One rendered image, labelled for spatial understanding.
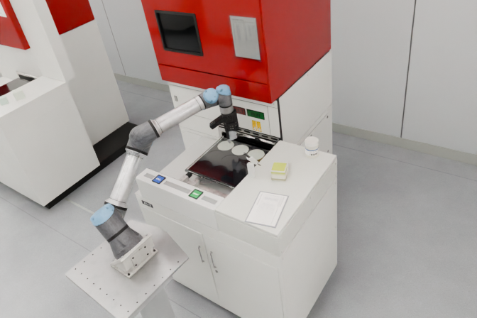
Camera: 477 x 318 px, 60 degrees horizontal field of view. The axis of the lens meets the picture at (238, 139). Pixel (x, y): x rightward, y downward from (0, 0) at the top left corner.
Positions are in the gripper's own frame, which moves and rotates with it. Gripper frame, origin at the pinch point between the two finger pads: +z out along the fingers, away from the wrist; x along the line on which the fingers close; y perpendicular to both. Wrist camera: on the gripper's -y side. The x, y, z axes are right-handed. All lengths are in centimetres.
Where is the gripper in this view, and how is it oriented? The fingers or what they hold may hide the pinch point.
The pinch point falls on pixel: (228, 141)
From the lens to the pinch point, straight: 239.8
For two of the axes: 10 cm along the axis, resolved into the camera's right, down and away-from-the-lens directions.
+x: -1.1, -5.5, 8.3
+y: 9.8, -1.7, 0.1
